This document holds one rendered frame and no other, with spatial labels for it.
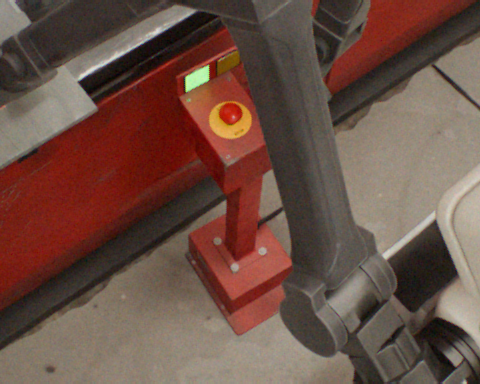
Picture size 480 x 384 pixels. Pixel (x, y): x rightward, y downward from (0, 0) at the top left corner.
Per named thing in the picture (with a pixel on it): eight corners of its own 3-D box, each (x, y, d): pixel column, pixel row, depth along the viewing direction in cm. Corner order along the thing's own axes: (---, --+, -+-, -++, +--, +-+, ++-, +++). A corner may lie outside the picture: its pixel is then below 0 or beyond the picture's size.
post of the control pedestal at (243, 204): (236, 262, 216) (243, 155, 167) (224, 243, 217) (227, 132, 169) (255, 250, 217) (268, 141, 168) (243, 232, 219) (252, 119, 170)
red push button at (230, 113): (226, 135, 155) (226, 125, 152) (214, 118, 157) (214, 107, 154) (246, 125, 156) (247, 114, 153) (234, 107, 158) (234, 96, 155)
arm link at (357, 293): (378, 370, 92) (409, 335, 94) (329, 290, 89) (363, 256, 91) (320, 359, 99) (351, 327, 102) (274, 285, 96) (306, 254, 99)
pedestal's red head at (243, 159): (224, 196, 163) (226, 148, 147) (178, 129, 169) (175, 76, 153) (317, 144, 168) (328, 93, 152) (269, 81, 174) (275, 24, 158)
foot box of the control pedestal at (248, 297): (237, 337, 220) (239, 322, 209) (184, 254, 229) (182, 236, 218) (306, 295, 225) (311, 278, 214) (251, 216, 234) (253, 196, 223)
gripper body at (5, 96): (-35, 70, 123) (-31, 63, 116) (31, 33, 125) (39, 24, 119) (-8, 112, 124) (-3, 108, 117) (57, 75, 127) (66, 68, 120)
